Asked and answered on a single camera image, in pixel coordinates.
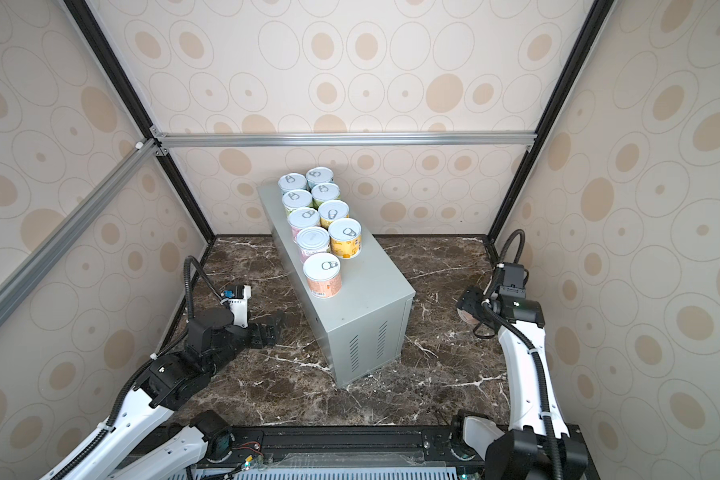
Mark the grey metal cabinet box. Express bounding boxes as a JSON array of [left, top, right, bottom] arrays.
[[258, 183, 415, 388]]

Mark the horizontal aluminium frame bar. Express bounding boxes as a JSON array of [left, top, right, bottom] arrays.
[[157, 131, 536, 148]]

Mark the yellow label can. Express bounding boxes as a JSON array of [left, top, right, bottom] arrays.
[[328, 218, 362, 259], [318, 200, 349, 229]]

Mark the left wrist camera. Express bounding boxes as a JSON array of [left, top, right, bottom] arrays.
[[221, 285, 252, 328]]

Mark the pink label can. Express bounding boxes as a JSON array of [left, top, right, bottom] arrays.
[[296, 226, 331, 262], [287, 207, 320, 240]]

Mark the light green label can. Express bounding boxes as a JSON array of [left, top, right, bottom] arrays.
[[282, 189, 313, 215]]

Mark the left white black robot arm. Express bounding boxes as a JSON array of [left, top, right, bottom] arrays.
[[45, 256, 285, 479]]

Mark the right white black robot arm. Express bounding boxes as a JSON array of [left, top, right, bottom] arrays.
[[449, 229, 590, 479]]

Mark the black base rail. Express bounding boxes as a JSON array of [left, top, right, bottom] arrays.
[[125, 423, 601, 480]]

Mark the left slanted aluminium bar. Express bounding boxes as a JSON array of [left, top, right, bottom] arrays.
[[0, 139, 158, 328]]

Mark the teal label can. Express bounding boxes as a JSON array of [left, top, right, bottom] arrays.
[[305, 167, 334, 189], [277, 172, 308, 195]]

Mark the orange label can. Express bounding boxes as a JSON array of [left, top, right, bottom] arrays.
[[303, 253, 342, 299]]

